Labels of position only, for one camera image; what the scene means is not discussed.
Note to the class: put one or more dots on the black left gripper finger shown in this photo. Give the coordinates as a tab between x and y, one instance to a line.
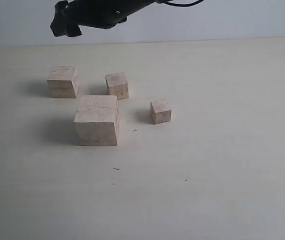
66	29

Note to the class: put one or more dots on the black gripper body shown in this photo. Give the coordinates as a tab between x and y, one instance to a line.
102	14

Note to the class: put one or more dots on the second largest wooden cube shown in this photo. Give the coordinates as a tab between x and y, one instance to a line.
63	82

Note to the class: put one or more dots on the medium small wooden cube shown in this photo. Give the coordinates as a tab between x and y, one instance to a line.
117	85

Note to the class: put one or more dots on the smallest wooden cube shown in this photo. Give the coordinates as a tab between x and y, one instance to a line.
160	111

